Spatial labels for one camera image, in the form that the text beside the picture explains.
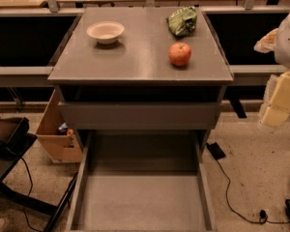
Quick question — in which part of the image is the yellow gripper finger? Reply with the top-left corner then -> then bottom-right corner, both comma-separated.
261,72 -> 290,128

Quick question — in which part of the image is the red apple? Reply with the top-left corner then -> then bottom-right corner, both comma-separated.
168,43 -> 191,67

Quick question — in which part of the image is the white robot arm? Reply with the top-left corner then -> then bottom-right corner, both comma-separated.
254,13 -> 290,132

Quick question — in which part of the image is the grey drawer cabinet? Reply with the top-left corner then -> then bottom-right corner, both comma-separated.
48,7 -> 233,144

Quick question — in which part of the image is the open grey middle drawer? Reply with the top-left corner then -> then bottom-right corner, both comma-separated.
66,130 -> 218,232

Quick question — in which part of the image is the closed grey upper drawer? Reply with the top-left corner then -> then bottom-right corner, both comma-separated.
59,101 -> 221,131

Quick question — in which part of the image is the black power adapter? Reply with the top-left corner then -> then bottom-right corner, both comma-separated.
207,143 -> 226,160

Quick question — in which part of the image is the green chip bag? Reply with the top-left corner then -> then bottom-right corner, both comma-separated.
166,7 -> 197,37

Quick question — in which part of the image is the white paper bowl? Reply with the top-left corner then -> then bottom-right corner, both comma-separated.
87,21 -> 125,44

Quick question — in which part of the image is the cardboard box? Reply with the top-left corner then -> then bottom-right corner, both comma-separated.
36,91 -> 83,163

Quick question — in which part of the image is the black chair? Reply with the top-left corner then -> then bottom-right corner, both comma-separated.
0,117 -> 77,232

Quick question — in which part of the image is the black floor cable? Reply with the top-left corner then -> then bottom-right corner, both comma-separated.
217,159 -> 290,225

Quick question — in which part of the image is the black cable left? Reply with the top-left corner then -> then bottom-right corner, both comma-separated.
19,157 -> 44,232

